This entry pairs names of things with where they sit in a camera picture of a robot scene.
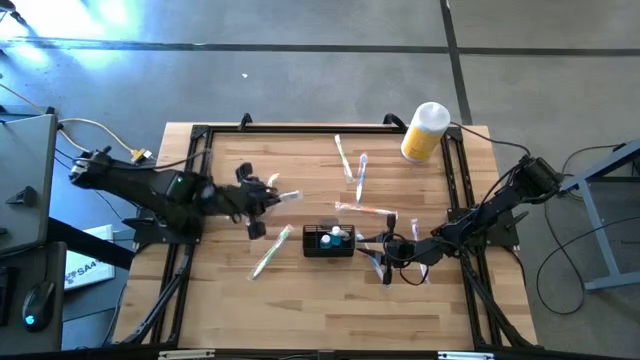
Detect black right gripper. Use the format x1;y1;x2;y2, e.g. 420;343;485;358
358;212;446;287

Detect grey desk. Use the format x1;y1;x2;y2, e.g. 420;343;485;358
0;104;59;257

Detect grey metal table frame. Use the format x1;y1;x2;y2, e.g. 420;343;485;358
552;138;640;294

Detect black floor cable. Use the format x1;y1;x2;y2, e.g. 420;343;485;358
536;215;640;316

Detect yellow cable with plug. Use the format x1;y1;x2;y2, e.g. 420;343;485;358
57;117;154;165

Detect black diagonal bar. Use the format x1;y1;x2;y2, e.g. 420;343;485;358
47;216;136;271

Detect black wedge mount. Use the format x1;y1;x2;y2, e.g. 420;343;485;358
4;185;38;208

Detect blue toothbrush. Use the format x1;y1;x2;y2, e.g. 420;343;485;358
355;231;386;283
354;151;371;204

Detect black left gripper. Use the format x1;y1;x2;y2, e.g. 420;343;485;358
212;161;282;241

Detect yellow wipes canister white lid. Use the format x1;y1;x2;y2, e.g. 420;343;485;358
399;101;452;164

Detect black computer mouse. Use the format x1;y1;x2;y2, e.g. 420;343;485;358
21;279;57;333

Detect silver metal plate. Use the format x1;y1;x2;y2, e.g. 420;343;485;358
158;349;217;360
437;351;496;360

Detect orange toothbrush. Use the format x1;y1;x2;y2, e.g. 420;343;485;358
333;200;400;218

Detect white printed box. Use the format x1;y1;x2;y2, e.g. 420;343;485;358
63;224;117;292

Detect black aluminium table frame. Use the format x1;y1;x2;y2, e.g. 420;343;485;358
113;112;540;351

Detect black wire toothbrush basket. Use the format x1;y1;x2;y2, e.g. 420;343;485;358
301;223;357;259

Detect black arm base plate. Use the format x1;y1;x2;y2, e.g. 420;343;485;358
447;204;531;249
122;203;207;246

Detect dark desk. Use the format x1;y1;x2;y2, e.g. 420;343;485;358
0;241;67;357

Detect purple toothbrush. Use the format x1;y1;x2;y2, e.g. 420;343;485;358
409;217;432;285

